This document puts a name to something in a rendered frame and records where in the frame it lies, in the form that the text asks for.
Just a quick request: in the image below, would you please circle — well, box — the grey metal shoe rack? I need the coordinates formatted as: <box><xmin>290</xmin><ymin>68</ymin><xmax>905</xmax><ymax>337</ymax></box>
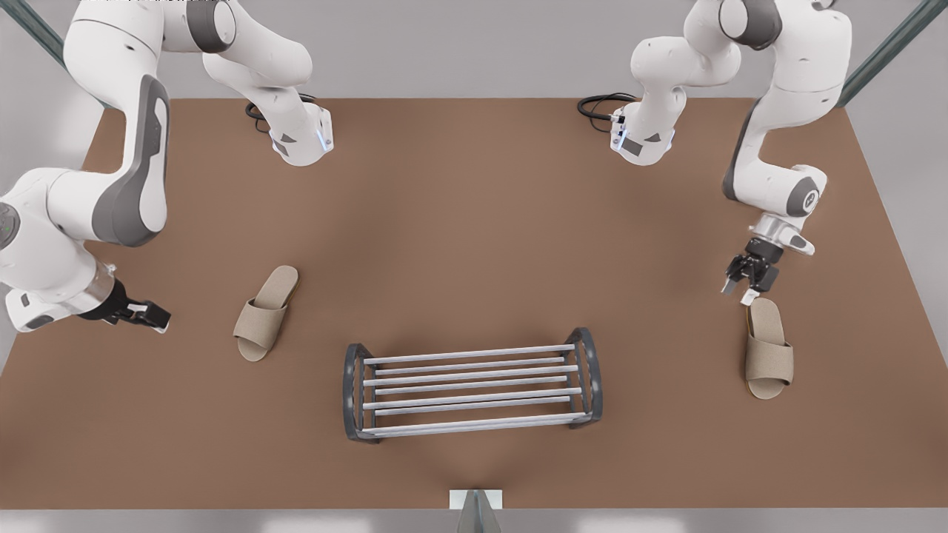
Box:
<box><xmin>341</xmin><ymin>326</ymin><xmax>604</xmax><ymax>444</ymax></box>

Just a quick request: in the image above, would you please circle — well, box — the beige open-toe slipper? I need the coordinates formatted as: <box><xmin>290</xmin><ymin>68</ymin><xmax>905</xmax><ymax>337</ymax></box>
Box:
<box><xmin>233</xmin><ymin>265</ymin><xmax>301</xmax><ymax>363</ymax></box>
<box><xmin>744</xmin><ymin>297</ymin><xmax>795</xmax><ymax>401</ymax></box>

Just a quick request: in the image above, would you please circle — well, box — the black cable loop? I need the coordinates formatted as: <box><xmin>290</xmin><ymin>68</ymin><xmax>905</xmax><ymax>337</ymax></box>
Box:
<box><xmin>245</xmin><ymin>93</ymin><xmax>320</xmax><ymax>135</ymax></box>
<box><xmin>576</xmin><ymin>92</ymin><xmax>639</xmax><ymax>135</ymax></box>

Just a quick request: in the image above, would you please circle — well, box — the silver frame post with foot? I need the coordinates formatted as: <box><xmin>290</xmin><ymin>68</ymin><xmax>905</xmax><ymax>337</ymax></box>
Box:
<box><xmin>449</xmin><ymin>488</ymin><xmax>504</xmax><ymax>533</ymax></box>

